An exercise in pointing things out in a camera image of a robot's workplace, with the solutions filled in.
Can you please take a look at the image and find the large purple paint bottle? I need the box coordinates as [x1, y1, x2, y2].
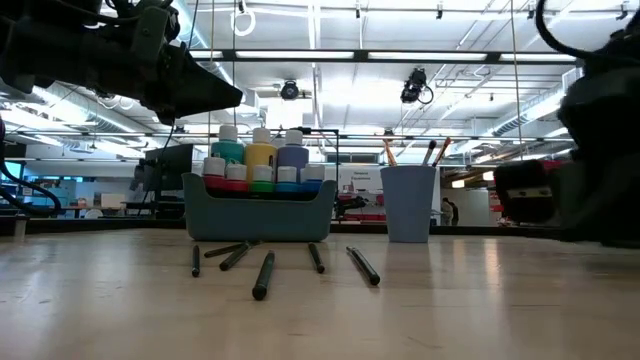
[276, 128, 311, 171]

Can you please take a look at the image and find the black frame beam with lights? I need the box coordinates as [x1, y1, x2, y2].
[189, 47, 581, 65]

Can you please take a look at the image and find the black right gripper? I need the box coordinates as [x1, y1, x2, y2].
[493, 64, 640, 249]

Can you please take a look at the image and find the white wall sign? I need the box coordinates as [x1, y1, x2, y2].
[344, 167, 384, 194]

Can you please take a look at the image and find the black computer monitor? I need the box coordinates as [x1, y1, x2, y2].
[130, 143, 195, 192]

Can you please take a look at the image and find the black and red machine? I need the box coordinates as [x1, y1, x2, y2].
[339, 194, 374, 221]

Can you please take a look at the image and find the round black overhead camera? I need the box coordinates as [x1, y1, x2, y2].
[279, 79, 300, 101]

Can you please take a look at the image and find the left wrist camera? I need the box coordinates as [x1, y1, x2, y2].
[130, 4, 172, 65]

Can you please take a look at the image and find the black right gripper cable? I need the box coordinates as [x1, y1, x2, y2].
[534, 0, 640, 62]

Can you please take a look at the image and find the small light blue paint bottle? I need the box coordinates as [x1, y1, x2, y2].
[276, 165, 299, 194]

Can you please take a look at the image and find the white hanging ring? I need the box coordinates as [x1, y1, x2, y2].
[229, 8, 257, 38]

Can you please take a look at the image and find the grey-blue plastic cup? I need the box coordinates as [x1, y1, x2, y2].
[379, 165, 438, 244]

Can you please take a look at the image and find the thick black curved hose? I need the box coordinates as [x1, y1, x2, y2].
[0, 117, 62, 217]

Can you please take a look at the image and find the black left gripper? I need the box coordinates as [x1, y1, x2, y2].
[64, 29, 244, 126]

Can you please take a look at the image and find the large yellow paint bottle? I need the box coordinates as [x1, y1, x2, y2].
[244, 127, 279, 182]

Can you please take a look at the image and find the large teal paint bottle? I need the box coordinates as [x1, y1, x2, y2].
[210, 124, 246, 166]

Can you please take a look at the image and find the grey-blue plastic caddy tray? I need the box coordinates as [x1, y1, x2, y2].
[181, 172, 339, 243]

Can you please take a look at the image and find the black camera with cable loop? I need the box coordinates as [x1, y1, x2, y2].
[399, 68, 435, 105]

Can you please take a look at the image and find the thin dark hanging cord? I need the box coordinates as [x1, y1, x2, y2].
[230, 0, 238, 129]

